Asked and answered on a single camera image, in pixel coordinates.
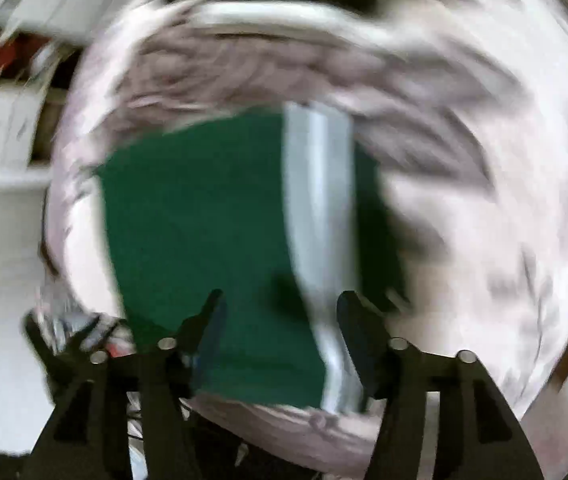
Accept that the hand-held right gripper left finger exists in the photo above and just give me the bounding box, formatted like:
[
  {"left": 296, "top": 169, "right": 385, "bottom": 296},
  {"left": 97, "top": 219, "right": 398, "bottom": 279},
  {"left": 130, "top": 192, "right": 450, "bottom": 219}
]
[{"left": 21, "top": 288, "right": 229, "bottom": 480}]

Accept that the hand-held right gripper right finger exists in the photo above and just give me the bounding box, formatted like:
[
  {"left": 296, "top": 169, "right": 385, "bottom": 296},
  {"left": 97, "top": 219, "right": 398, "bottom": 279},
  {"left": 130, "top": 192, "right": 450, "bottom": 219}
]
[{"left": 336, "top": 290, "right": 545, "bottom": 480}]

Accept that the green garment with white stripes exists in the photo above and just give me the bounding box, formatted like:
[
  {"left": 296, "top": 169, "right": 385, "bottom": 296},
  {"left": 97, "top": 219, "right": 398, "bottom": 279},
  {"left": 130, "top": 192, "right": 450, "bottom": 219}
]
[{"left": 94, "top": 102, "right": 409, "bottom": 413}]

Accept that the leaf patterned beige blanket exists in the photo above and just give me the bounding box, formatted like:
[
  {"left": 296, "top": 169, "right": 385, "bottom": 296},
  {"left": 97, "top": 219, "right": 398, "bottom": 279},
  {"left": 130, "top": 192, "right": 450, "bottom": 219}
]
[{"left": 38, "top": 0, "right": 568, "bottom": 480}]

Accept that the white shelf unit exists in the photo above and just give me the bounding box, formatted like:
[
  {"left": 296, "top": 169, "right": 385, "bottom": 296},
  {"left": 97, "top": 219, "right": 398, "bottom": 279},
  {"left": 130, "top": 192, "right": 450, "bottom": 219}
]
[{"left": 0, "top": 0, "right": 124, "bottom": 211}]

